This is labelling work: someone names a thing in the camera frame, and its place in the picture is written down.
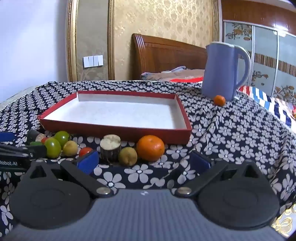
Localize red cherry tomato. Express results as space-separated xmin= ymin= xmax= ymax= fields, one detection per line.
xmin=41 ymin=137 xmax=48 ymax=144
xmin=79 ymin=147 xmax=93 ymax=157

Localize yellow longan fruit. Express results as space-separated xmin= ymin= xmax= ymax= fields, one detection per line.
xmin=63 ymin=141 xmax=78 ymax=157

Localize green pepper piece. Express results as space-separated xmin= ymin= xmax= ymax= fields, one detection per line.
xmin=30 ymin=141 xmax=43 ymax=146

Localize green tomato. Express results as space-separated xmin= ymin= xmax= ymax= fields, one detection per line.
xmin=44 ymin=137 xmax=62 ymax=159
xmin=54 ymin=131 xmax=70 ymax=147

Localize brown longan fruit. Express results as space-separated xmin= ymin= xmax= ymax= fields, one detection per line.
xmin=118 ymin=147 xmax=137 ymax=167

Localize large orange mandarin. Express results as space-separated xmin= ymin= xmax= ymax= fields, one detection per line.
xmin=136 ymin=135 xmax=165 ymax=162

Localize red shallow box tray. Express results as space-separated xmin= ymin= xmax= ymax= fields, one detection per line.
xmin=38 ymin=91 xmax=192 ymax=145

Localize floral navy tablecloth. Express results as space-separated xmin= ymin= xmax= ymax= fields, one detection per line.
xmin=1 ymin=81 xmax=295 ymax=237

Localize small orange by pitcher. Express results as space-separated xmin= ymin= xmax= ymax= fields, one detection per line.
xmin=213 ymin=95 xmax=226 ymax=106

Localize blue ceramic pitcher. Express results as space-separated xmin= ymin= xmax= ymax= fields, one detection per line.
xmin=201 ymin=42 xmax=251 ymax=101

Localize wooden bed headboard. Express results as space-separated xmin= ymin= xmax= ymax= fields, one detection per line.
xmin=132 ymin=33 xmax=207 ymax=80

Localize sliding wardrobe doors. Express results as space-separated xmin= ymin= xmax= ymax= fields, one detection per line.
xmin=223 ymin=20 xmax=295 ymax=104

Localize white wall switch panel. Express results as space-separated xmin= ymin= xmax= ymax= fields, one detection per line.
xmin=83 ymin=55 xmax=104 ymax=68

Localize gold wall frame moulding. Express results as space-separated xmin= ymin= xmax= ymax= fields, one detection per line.
xmin=66 ymin=1 xmax=115 ymax=82

